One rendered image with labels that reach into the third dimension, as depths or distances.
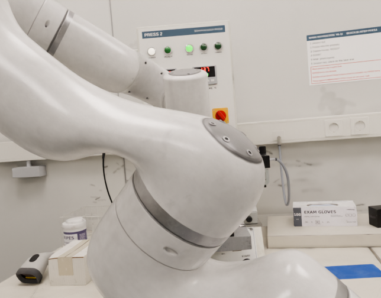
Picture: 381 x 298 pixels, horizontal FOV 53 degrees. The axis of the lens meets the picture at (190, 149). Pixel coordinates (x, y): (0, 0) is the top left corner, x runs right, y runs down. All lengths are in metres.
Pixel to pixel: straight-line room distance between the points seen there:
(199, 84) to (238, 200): 0.38
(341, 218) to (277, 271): 1.17
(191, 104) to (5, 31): 0.36
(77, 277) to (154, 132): 0.97
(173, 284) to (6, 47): 0.29
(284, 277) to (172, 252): 0.11
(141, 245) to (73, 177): 1.59
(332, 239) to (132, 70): 1.01
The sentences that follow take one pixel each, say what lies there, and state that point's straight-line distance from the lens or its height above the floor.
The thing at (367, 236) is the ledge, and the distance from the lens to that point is 1.47.
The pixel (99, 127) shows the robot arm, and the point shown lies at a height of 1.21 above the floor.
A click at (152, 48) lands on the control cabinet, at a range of 1.37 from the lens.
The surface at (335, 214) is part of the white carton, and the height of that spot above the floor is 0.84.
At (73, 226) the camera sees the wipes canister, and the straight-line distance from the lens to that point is 1.48.
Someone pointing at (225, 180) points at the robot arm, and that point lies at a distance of 0.33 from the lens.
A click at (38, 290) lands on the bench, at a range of 1.32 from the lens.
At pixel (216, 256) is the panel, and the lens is 1.04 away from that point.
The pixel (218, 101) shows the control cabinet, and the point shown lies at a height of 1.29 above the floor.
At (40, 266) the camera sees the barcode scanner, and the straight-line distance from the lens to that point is 1.35.
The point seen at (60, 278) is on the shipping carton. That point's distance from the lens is 1.30.
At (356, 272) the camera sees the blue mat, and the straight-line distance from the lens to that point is 1.25.
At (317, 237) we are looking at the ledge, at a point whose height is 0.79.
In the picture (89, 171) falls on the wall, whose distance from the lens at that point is 1.91.
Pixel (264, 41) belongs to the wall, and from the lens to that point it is 1.73.
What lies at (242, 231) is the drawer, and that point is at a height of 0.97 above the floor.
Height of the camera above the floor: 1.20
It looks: 3 degrees down
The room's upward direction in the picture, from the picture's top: 5 degrees counter-clockwise
